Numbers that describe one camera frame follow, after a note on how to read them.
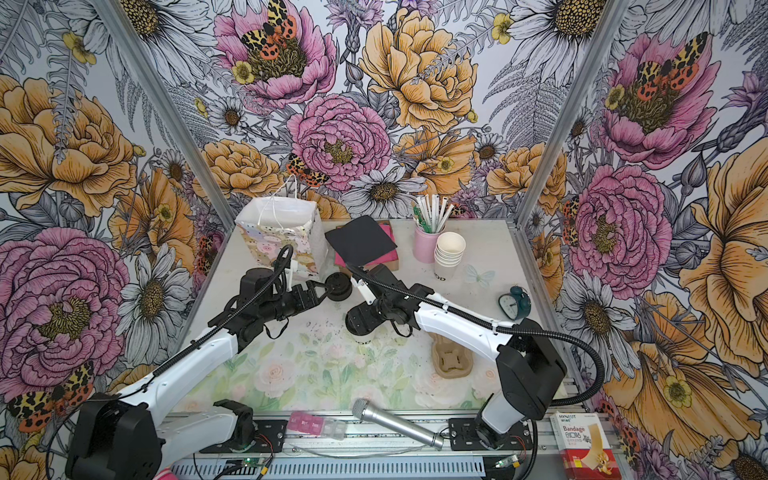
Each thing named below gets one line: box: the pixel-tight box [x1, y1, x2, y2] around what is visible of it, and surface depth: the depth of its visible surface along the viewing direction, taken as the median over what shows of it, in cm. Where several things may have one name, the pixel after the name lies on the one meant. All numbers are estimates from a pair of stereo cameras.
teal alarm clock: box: [498, 286, 532, 320], surface depth 94 cm
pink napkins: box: [334, 249, 348, 268], surface depth 107 cm
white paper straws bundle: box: [413, 194, 455, 233], surface depth 104 cm
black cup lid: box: [345, 302, 386, 336], surface depth 74 cm
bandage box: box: [550, 411, 621, 480], surface depth 71 cm
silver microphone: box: [352, 398, 444, 451], surface depth 76 cm
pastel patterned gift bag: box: [234, 196, 326, 277], surface depth 93 cm
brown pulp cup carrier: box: [428, 332, 474, 379], surface depth 85 cm
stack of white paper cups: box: [434, 231, 467, 282], surface depth 96 cm
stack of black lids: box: [325, 272, 353, 302], surface depth 101 cm
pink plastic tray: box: [287, 411, 347, 440], surface depth 77 cm
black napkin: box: [324, 215, 398, 266], surface depth 114 cm
